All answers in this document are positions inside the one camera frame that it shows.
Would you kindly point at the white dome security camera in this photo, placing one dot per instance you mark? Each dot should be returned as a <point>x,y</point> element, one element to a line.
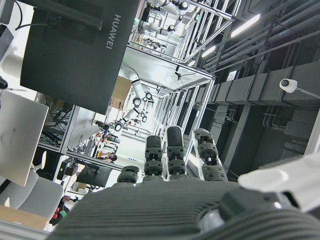
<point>287,85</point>

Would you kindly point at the right robot dexterous hand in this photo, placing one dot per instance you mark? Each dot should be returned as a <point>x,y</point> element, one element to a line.
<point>155,210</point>

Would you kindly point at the silver laptop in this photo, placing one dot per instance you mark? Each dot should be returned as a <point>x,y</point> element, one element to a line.
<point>20,137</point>

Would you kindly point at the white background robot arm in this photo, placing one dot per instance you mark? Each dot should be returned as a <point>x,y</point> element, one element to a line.
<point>137,87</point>

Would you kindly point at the small black background monitor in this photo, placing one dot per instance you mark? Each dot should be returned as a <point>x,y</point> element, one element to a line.
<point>95,176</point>

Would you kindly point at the brown cardboard box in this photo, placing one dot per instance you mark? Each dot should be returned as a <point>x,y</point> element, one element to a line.
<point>121,90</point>

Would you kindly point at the person with black hair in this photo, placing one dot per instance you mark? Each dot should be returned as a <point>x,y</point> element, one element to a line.
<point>111,157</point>

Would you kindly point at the long ceiling light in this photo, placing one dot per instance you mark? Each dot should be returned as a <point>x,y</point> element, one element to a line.
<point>246,25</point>

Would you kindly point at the black Huawei monitor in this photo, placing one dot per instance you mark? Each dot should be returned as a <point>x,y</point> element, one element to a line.
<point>75,62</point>

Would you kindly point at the short ceiling light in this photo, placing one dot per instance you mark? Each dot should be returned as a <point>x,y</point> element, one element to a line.
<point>208,51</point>

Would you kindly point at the black frame-mounted camera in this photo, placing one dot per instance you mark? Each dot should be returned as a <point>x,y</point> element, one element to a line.
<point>178,73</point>

